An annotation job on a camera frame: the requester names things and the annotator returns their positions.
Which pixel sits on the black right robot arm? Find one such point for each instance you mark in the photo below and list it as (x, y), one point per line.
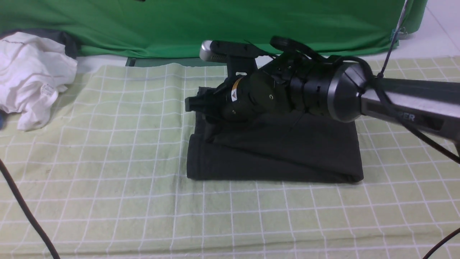
(341, 88)

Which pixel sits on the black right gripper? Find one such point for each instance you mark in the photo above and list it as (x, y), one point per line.
(243, 98)

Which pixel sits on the teal binder clip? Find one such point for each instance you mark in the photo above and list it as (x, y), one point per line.
(399, 34)

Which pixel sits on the dark gray garment under shirt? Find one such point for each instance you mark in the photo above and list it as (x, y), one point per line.
(71, 46)

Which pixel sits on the light green checkered cloth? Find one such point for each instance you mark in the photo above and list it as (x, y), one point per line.
(106, 180)

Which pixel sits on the dark green metal bracket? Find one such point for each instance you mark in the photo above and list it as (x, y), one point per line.
(153, 62)

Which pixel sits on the blue object at edge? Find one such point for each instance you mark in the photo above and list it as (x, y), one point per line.
(2, 121)

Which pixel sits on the white crumpled t-shirt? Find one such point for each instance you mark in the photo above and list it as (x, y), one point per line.
(34, 71)

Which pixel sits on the dark gray long-sleeve top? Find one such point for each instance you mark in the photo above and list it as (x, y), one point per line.
(295, 147)

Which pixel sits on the green backdrop cloth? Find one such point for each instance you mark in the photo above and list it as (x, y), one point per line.
(177, 28)

